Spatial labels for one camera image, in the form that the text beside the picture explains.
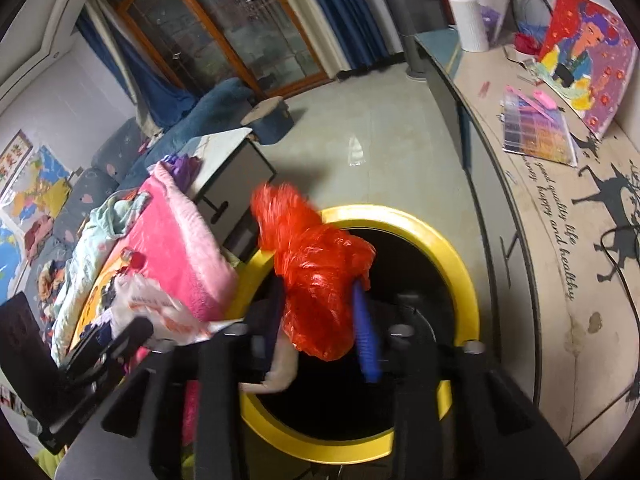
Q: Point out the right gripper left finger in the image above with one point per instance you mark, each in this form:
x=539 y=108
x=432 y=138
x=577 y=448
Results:
x=136 y=432

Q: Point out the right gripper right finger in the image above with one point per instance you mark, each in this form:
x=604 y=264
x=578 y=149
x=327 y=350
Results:
x=457 y=413

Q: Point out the white printed plastic bag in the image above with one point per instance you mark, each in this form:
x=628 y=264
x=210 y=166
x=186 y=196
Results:
x=139 y=297

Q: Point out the red plastic bag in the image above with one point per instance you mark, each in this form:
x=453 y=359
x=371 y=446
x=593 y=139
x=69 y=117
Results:
x=318 y=264

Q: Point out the red candy tube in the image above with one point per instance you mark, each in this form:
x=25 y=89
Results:
x=132 y=259

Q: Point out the yellow rimmed black trash bin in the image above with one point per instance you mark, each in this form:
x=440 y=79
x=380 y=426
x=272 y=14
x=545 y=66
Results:
x=330 y=414

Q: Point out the world map poster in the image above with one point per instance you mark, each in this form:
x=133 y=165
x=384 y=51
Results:
x=12 y=260

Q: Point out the pink cartoon fleece blanket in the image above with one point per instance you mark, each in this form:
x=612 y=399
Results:
x=181 y=254

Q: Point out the light blue printed quilt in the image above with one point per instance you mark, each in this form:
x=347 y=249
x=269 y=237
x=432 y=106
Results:
x=106 y=225

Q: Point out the china map poster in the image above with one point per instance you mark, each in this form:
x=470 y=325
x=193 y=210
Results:
x=40 y=189

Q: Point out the tv cabinet counter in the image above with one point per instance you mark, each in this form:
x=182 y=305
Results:
x=562 y=250

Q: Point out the framed calligraphy picture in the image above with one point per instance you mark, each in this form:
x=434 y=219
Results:
x=12 y=158

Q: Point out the purple plastic item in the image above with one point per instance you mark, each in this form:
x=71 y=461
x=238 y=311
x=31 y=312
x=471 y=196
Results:
x=183 y=168

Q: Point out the blue fabric sofa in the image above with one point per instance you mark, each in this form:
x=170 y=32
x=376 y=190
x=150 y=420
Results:
x=122 y=162

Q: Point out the white coffee table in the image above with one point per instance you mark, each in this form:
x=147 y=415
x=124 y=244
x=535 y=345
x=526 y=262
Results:
x=232 y=166

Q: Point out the bead colour tray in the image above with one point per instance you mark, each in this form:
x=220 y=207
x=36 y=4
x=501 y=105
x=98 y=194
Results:
x=531 y=129

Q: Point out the blue round footstool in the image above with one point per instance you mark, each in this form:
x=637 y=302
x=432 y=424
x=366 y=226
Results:
x=270 y=120

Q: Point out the left blue curtain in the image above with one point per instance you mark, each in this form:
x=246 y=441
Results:
x=158 y=103

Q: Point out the blue curtain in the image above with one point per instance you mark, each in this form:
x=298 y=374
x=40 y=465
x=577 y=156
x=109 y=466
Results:
x=158 y=103
x=353 y=34

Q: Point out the wooden glass sliding door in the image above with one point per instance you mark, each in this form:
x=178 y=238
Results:
x=199 y=43

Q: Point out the right blue curtain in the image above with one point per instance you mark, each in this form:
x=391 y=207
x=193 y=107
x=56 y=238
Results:
x=353 y=34

